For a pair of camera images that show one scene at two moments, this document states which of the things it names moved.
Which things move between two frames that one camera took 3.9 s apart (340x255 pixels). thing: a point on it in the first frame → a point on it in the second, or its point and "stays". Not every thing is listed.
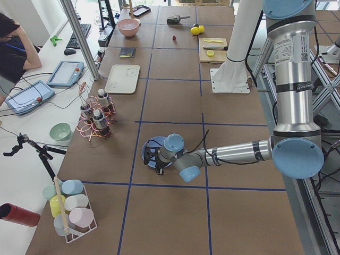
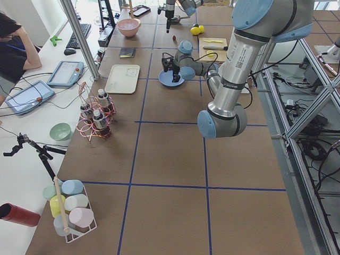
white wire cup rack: x=70 y=209 stays
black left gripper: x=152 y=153 → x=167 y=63
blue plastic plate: x=154 y=141 → x=166 y=78
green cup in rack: x=49 y=191 stays
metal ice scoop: x=175 y=19 stays
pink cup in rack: x=81 y=217 stays
